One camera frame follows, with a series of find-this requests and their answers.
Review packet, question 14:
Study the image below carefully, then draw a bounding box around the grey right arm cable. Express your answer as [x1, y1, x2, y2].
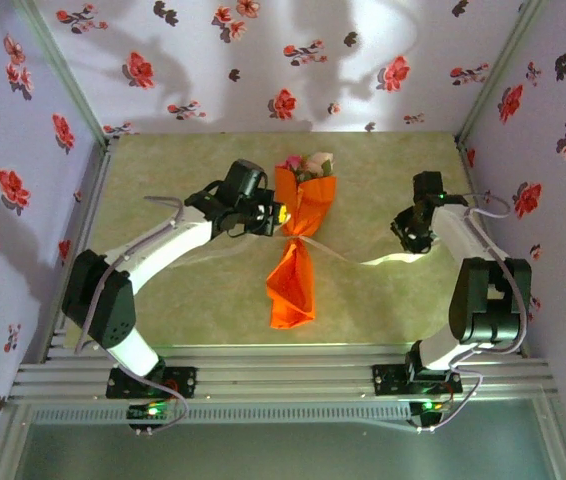
[410, 192, 532, 434]

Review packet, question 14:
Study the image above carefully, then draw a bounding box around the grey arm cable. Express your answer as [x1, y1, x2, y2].
[410, 192, 532, 434]
[73, 194, 190, 435]

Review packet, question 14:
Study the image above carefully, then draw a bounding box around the small controller circuit board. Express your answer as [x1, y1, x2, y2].
[126, 403, 170, 422]
[409, 399, 452, 417]

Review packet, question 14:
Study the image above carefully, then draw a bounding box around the grey slotted cable duct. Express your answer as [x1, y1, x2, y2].
[27, 403, 414, 426]

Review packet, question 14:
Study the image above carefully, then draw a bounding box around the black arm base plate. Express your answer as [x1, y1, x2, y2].
[105, 366, 198, 400]
[371, 363, 464, 397]

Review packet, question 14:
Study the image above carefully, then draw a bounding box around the orange wrapping paper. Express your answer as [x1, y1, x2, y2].
[266, 164, 338, 331]

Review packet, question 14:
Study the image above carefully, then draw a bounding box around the cream satin ribbon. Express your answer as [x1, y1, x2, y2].
[185, 234, 434, 267]

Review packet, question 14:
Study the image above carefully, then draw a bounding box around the aluminium lower frame post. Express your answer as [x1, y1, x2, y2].
[0, 404, 32, 480]
[535, 394, 566, 480]

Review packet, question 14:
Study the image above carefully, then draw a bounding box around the cream artificial rose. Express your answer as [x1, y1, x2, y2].
[297, 151, 337, 182]

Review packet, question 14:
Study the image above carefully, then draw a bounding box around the aluminium corner post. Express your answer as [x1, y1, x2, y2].
[455, 0, 544, 146]
[12, 0, 114, 149]

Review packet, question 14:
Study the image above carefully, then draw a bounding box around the aluminium frame beam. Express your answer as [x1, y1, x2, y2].
[6, 343, 559, 407]

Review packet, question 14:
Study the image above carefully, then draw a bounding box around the grey left arm cable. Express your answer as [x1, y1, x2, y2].
[73, 194, 190, 435]

